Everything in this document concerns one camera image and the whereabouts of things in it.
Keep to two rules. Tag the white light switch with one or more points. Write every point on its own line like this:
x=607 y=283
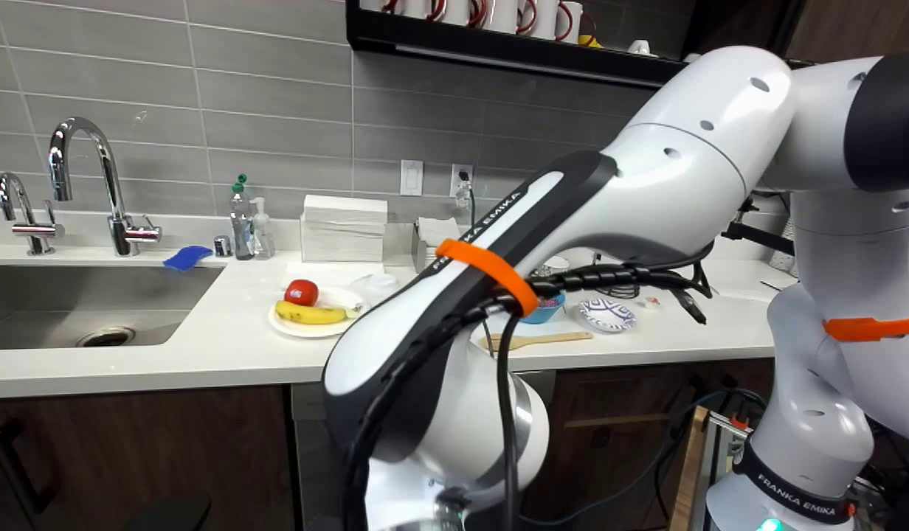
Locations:
x=412 y=177

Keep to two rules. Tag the yellow banana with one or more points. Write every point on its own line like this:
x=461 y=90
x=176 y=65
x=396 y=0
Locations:
x=312 y=312

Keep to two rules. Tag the black wall shelf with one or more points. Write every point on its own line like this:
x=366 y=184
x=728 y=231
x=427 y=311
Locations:
x=495 y=48

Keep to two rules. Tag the clear bottle green cap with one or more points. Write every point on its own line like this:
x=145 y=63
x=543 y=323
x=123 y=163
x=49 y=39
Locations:
x=239 y=222

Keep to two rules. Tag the blue sponge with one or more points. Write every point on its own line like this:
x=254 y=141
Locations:
x=186 y=259

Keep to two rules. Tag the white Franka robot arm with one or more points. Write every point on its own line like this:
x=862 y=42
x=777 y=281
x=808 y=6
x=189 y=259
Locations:
x=691 y=147

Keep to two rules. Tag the white fruit plate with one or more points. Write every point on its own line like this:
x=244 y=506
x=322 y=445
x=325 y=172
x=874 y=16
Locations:
x=303 y=327

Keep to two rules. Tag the wooden spoon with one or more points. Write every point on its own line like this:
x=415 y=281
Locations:
x=552 y=337

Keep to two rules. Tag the chrome gooseneck faucet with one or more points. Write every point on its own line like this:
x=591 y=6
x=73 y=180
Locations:
x=111 y=185

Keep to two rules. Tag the blue patterned paper plate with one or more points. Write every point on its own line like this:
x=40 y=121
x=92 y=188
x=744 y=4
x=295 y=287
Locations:
x=608 y=317

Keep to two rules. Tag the white paper towel stack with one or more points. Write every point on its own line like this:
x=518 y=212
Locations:
x=343 y=227

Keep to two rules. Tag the stainless steel sink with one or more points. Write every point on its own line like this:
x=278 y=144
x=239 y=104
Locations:
x=82 y=298

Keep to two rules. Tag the red apple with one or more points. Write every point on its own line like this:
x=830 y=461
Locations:
x=303 y=292

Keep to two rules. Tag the white wall outlet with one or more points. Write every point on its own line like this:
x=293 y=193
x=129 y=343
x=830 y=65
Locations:
x=461 y=174

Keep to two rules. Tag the blue bowl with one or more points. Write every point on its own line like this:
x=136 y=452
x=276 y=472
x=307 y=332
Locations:
x=546 y=312

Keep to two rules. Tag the clear soap dispenser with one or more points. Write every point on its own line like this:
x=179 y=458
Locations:
x=263 y=233

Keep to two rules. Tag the small chrome water tap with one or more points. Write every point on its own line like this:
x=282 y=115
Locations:
x=27 y=225

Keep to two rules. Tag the wooden slat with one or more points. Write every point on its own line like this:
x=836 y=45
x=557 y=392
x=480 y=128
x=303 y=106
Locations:
x=688 y=472

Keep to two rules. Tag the white mug red print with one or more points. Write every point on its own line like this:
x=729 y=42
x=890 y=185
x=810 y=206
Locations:
x=570 y=19
x=447 y=8
x=535 y=16
x=492 y=11

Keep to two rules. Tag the dark wood base cabinet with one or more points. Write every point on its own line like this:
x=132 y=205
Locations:
x=139 y=452

